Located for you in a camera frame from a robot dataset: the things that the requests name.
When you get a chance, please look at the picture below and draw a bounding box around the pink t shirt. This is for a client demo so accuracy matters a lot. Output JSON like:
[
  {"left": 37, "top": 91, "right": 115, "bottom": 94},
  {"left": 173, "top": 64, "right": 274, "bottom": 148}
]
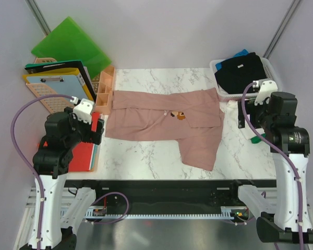
[{"left": 105, "top": 88, "right": 224, "bottom": 171}]

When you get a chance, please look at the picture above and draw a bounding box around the yellow folder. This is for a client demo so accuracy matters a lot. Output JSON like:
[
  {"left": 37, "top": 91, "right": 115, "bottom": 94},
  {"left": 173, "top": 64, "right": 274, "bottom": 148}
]
[{"left": 22, "top": 68, "right": 95, "bottom": 101}]

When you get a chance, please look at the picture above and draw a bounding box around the pink file rack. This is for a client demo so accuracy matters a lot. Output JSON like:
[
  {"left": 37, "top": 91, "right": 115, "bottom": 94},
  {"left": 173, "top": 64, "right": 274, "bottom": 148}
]
[{"left": 25, "top": 56, "right": 97, "bottom": 115}]

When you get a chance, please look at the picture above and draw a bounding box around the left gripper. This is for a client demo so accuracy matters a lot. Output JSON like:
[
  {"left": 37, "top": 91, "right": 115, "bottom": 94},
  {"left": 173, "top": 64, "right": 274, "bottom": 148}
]
[{"left": 65, "top": 106, "right": 104, "bottom": 147}]

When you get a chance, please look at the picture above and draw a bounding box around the red folder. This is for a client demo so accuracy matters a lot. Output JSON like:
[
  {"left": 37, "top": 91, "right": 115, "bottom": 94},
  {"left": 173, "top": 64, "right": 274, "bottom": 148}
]
[{"left": 67, "top": 111, "right": 102, "bottom": 172}]

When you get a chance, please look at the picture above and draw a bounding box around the green plastic folder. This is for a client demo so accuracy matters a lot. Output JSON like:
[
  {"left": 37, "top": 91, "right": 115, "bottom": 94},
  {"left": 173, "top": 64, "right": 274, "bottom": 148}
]
[{"left": 31, "top": 17, "right": 112, "bottom": 78}]

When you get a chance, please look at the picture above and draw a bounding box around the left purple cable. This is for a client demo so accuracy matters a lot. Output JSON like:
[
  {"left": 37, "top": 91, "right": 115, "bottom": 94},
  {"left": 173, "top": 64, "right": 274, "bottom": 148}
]
[{"left": 10, "top": 94, "right": 130, "bottom": 250}]

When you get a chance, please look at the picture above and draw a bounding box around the black folder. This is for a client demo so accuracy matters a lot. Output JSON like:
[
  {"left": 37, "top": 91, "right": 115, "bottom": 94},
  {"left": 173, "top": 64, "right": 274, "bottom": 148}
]
[{"left": 25, "top": 60, "right": 93, "bottom": 91}]

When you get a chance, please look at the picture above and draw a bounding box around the white laundry basket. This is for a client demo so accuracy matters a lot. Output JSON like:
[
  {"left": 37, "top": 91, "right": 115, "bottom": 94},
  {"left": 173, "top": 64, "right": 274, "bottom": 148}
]
[{"left": 209, "top": 57, "right": 282, "bottom": 102}]

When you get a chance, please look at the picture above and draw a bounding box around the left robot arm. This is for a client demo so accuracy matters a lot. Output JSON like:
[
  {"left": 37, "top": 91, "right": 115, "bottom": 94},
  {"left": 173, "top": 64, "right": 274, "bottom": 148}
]
[{"left": 21, "top": 105, "right": 104, "bottom": 249}]

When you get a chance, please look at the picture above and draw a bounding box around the orange desk organizer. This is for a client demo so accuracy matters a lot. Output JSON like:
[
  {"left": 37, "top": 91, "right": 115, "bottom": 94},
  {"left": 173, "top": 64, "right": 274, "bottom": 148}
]
[{"left": 92, "top": 65, "right": 116, "bottom": 115}]

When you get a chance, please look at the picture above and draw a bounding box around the black t shirt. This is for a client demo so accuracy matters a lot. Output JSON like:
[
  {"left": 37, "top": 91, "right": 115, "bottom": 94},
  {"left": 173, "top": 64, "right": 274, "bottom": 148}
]
[{"left": 214, "top": 52, "right": 267, "bottom": 94}]

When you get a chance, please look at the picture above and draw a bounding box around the blue clipboard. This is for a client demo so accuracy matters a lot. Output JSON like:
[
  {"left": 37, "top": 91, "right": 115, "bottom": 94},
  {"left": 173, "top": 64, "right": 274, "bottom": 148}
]
[{"left": 25, "top": 73, "right": 93, "bottom": 101}]

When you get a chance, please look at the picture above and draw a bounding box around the white t shirt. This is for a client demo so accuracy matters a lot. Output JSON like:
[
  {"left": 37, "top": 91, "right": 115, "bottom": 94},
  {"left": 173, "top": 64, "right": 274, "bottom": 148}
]
[{"left": 220, "top": 101, "right": 256, "bottom": 144}]

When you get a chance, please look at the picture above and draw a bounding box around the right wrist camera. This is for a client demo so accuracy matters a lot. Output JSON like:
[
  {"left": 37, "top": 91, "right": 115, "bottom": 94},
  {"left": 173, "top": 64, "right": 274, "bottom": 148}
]
[{"left": 253, "top": 79, "right": 278, "bottom": 106}]

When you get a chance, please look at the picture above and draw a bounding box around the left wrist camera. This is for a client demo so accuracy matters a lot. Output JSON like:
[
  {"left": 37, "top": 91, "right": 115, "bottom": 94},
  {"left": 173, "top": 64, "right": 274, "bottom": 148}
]
[{"left": 70, "top": 96, "right": 95, "bottom": 124}]

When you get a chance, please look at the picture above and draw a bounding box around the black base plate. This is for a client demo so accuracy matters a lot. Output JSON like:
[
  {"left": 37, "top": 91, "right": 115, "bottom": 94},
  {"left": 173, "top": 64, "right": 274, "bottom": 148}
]
[{"left": 65, "top": 180, "right": 276, "bottom": 214}]

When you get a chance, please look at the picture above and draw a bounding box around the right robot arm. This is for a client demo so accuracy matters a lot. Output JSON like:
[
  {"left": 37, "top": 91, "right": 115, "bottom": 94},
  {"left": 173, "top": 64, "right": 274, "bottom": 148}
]
[{"left": 228, "top": 92, "right": 313, "bottom": 249}]

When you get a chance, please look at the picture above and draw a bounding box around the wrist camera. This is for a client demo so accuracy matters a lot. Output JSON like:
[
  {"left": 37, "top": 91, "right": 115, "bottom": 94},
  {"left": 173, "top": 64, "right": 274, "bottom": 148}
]
[
  {"left": 70, "top": 96, "right": 95, "bottom": 124},
  {"left": 253, "top": 79, "right": 278, "bottom": 106}
]

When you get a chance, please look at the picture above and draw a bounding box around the white cable duct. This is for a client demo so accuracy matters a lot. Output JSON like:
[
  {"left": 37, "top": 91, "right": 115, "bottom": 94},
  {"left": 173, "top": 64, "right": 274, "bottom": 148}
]
[{"left": 83, "top": 206, "right": 247, "bottom": 220}]

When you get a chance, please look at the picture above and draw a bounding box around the green t shirt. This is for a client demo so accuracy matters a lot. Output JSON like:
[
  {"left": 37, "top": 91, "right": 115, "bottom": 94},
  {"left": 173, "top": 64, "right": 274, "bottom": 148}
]
[{"left": 250, "top": 133, "right": 266, "bottom": 144}]

